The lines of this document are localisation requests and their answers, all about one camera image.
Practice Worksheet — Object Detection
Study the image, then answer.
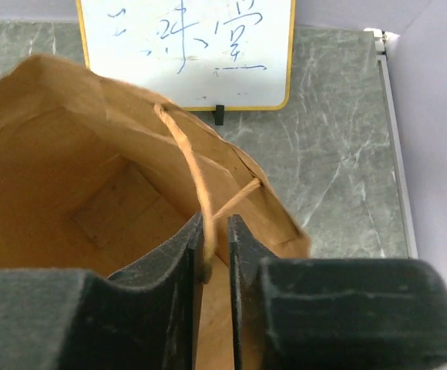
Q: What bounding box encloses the brown paper bag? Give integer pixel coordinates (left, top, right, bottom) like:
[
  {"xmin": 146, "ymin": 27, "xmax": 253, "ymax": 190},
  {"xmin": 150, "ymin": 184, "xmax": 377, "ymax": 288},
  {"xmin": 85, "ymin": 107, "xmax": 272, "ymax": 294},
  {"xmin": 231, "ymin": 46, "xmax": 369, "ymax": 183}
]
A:
[{"xmin": 0, "ymin": 55, "xmax": 310, "ymax": 365}]

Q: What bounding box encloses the aluminium rail frame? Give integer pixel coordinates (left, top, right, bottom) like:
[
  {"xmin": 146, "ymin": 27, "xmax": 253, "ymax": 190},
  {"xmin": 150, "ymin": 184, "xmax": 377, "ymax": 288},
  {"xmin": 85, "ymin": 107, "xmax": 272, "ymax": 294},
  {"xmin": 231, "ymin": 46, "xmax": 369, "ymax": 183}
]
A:
[{"xmin": 364, "ymin": 28, "xmax": 419, "ymax": 259}]

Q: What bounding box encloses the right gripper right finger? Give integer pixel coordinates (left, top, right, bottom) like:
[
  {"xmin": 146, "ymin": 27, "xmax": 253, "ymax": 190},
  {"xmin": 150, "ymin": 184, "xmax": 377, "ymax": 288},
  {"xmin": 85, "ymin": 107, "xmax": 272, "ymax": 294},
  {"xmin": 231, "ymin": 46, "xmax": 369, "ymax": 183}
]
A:
[{"xmin": 228, "ymin": 215, "xmax": 447, "ymax": 369}]

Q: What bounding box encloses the small whiteboard yellow frame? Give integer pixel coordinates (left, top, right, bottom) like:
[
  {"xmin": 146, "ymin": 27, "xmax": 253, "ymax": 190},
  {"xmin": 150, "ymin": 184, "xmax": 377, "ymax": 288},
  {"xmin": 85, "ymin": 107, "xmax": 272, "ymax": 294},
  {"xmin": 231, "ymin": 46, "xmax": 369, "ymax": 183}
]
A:
[{"xmin": 76, "ymin": 0, "xmax": 296, "ymax": 125}]

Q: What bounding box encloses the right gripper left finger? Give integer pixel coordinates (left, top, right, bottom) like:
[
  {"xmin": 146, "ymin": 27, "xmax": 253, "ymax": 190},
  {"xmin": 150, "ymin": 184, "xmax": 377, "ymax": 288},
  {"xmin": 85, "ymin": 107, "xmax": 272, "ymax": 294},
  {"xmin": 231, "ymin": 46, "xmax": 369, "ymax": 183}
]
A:
[{"xmin": 0, "ymin": 214, "xmax": 203, "ymax": 369}]

